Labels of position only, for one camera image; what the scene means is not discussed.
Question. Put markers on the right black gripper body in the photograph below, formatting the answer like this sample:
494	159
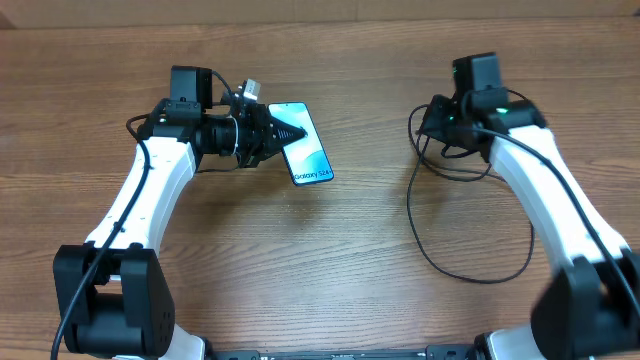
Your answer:
442	124

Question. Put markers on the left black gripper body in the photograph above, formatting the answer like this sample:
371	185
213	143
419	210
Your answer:
252	135

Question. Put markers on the blue Galaxy smartphone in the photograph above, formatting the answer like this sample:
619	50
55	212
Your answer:
306	158

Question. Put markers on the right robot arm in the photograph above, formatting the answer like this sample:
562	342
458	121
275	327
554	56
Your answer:
591	306

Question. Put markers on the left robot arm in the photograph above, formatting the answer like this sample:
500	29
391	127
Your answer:
113	298

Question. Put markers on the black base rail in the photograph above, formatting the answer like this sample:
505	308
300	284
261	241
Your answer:
345	355

